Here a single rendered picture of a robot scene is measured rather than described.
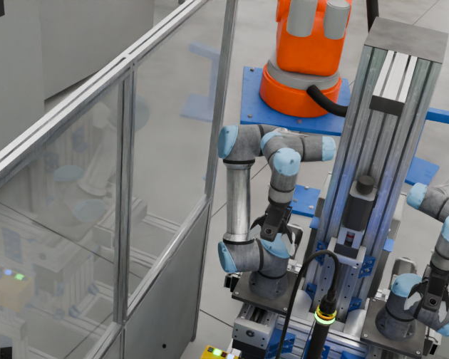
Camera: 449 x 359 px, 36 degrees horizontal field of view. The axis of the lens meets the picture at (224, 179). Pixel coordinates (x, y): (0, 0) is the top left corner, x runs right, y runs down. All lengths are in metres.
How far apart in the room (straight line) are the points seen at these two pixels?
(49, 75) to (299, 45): 1.94
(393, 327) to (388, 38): 1.02
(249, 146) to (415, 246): 2.53
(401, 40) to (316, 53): 3.23
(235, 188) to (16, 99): 2.41
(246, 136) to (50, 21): 3.21
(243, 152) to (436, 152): 3.53
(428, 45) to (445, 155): 3.50
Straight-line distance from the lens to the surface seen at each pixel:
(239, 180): 2.46
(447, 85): 6.91
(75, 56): 5.79
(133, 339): 2.80
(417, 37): 2.40
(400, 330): 2.64
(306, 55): 5.56
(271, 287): 2.65
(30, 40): 4.54
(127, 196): 2.19
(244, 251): 2.52
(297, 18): 5.37
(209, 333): 3.91
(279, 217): 2.08
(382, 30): 2.39
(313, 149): 2.11
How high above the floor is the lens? 2.93
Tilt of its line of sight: 36 degrees down
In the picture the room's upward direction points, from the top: 8 degrees clockwise
